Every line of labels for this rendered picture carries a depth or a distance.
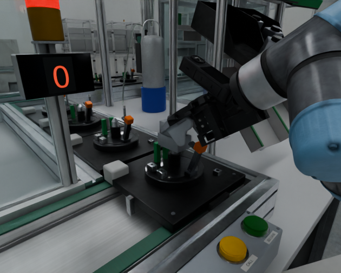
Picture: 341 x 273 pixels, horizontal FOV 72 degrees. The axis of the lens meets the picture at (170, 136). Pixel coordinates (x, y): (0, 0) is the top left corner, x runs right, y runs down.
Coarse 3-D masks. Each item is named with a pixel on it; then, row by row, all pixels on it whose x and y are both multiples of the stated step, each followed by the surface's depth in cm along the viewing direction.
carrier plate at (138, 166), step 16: (144, 160) 62; (208, 160) 62; (128, 176) 54; (144, 176) 54; (208, 176) 54; (224, 176) 54; (240, 176) 54; (128, 192) 49; (144, 192) 48; (160, 192) 48; (176, 192) 48; (192, 192) 48; (208, 192) 48; (224, 192) 50; (144, 208) 45; (160, 208) 44; (176, 208) 44; (192, 208) 44; (176, 224) 40
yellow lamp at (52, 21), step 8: (32, 8) 36; (40, 8) 37; (48, 8) 37; (32, 16) 37; (40, 16) 37; (48, 16) 37; (56, 16) 38; (32, 24) 38; (40, 24) 37; (48, 24) 38; (56, 24) 39; (32, 32) 38; (40, 32) 38; (48, 32) 38; (56, 32) 39; (40, 40) 38; (48, 40) 38; (56, 40) 39; (64, 40) 41
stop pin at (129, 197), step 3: (129, 195) 48; (126, 198) 47; (129, 198) 47; (132, 198) 47; (126, 201) 48; (129, 201) 47; (132, 201) 47; (126, 204) 48; (129, 204) 47; (132, 204) 47; (129, 207) 47; (132, 207) 48; (129, 210) 48; (132, 210) 48; (129, 213) 48; (132, 213) 48
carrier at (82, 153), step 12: (108, 132) 76; (120, 132) 71; (132, 132) 76; (72, 144) 70; (84, 144) 72; (96, 144) 67; (108, 144) 66; (120, 144) 66; (132, 144) 68; (144, 144) 72; (84, 156) 64; (96, 156) 64; (108, 156) 64; (120, 156) 64; (132, 156) 64; (144, 156) 66; (96, 168) 58
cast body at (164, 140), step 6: (162, 120) 51; (186, 132) 51; (162, 138) 51; (168, 138) 50; (186, 138) 50; (162, 144) 52; (168, 144) 50; (174, 144) 49; (186, 144) 50; (174, 150) 50; (180, 150) 49
